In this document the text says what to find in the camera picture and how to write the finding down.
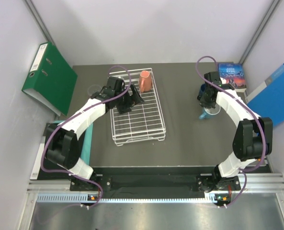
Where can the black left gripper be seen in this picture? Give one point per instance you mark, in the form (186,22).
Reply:
(134,99)

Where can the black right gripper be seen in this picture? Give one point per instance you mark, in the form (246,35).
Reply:
(204,103)

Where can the teal mug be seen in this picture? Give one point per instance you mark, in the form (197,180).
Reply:
(209,112)

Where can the orange mug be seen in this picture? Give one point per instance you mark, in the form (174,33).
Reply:
(145,81)

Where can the white wire dish rack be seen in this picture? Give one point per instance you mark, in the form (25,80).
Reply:
(144,122)

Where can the clear faceted plastic cup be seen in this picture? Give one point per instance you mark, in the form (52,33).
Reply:
(93,89)

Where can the dark blue mug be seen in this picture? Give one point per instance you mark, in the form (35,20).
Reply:
(201,91)

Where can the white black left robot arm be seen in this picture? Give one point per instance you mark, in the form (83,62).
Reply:
(93,109)

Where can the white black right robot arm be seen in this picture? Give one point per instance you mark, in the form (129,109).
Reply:
(253,138)

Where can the Jane Eyre paperback book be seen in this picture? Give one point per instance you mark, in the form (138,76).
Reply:
(233,74)

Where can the blue folder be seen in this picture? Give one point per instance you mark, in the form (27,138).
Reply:
(267,99)

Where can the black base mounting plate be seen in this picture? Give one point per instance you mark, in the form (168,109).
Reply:
(186,182)

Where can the green lever arch binder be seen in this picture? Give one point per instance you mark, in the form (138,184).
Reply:
(51,80)

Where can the black notebook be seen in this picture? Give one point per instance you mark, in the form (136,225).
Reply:
(37,165)

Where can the aluminium frame rail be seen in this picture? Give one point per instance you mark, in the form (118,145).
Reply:
(252,183)

